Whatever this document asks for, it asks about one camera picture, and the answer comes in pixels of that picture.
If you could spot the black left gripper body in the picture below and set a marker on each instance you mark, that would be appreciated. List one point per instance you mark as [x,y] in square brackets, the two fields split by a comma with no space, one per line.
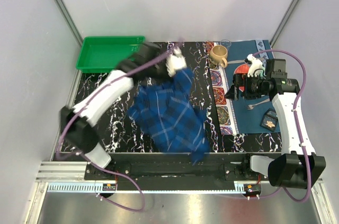
[159,71]

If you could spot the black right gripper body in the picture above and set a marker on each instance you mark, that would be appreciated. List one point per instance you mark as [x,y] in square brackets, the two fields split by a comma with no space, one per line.
[253,86]

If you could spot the blue plaid shirt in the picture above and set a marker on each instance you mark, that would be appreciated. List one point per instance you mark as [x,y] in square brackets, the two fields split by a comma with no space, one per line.
[164,112]

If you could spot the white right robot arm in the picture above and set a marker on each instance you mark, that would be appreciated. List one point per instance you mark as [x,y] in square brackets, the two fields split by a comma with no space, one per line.
[298,166]

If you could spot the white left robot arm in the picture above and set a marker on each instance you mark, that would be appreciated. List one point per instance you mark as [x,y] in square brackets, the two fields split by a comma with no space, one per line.
[77,123]

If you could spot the black brooch box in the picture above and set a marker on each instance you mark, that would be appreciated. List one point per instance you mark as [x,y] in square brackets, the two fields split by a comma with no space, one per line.
[269,120]

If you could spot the gold flower brooch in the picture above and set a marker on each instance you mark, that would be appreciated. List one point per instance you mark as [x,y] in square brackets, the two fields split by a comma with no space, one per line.
[270,124]

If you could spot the silver fork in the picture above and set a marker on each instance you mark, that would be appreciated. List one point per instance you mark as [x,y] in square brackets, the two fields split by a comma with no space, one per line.
[252,106]

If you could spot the red and teal plate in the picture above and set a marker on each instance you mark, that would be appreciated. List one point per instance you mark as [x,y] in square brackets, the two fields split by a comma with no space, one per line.
[239,78]

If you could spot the blue patterned placemat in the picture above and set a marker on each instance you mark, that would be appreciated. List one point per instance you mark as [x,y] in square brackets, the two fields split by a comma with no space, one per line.
[233,116]

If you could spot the beige ceramic mug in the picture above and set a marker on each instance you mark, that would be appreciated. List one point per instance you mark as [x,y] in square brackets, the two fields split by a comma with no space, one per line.
[218,56]

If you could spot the clear glass cup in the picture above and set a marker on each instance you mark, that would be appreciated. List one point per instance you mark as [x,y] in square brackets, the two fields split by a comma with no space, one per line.
[225,43]

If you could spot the green plastic tray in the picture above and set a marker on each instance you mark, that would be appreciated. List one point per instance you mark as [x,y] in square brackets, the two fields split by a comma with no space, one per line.
[100,54]

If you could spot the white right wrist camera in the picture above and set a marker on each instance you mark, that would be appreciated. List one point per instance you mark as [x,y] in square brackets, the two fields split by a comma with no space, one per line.
[256,68]

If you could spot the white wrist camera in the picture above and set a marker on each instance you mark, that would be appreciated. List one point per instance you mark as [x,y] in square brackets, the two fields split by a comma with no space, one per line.
[256,68]
[175,62]

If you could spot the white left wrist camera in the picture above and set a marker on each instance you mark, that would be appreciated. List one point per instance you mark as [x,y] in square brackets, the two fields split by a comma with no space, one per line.
[175,62]

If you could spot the aluminium frame rail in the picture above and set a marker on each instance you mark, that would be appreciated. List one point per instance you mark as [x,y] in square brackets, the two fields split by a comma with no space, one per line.
[60,177]

